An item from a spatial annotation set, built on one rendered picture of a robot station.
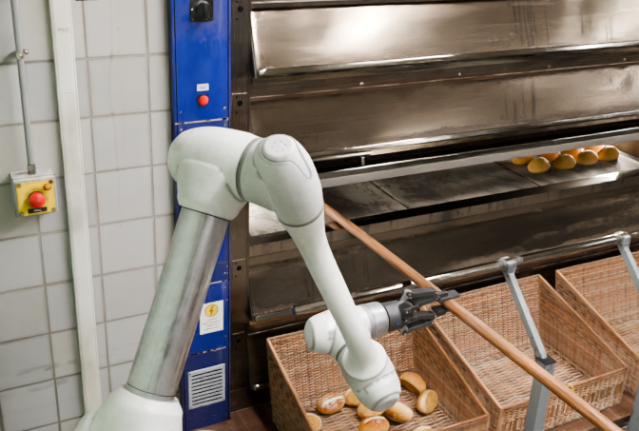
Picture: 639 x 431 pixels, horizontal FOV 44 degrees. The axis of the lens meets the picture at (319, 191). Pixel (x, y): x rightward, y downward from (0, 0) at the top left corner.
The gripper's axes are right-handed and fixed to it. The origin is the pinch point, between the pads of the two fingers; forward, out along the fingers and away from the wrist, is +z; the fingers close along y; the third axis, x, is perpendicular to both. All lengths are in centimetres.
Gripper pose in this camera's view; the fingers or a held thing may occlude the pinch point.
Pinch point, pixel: (446, 302)
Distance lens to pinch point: 214.0
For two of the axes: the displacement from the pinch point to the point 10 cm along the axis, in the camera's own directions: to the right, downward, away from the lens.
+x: 4.7, 3.6, -8.1
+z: 8.8, -1.4, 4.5
